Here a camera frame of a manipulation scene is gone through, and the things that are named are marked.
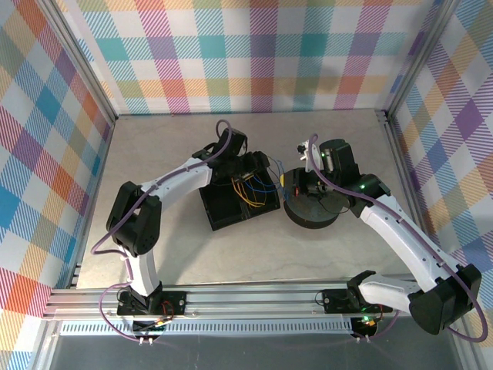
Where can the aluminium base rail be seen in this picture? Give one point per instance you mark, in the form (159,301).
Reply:
(250,300)

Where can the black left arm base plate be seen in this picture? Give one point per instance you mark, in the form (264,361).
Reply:
(175,300)

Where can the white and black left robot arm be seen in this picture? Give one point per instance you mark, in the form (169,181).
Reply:
(181,181)

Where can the black controller board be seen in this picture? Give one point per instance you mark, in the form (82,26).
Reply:
(367,327)
(148,327)

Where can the aluminium frame post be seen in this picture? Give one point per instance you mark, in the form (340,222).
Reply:
(419,58)
(81,58)

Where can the black two-compartment tray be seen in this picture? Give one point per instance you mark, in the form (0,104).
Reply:
(227,212)

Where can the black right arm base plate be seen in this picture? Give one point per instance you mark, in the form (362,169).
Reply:
(333,300)

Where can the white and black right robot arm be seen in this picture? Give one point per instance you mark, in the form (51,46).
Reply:
(389,227)

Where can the aluminium table edge rail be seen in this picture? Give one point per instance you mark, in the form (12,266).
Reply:
(400,154)

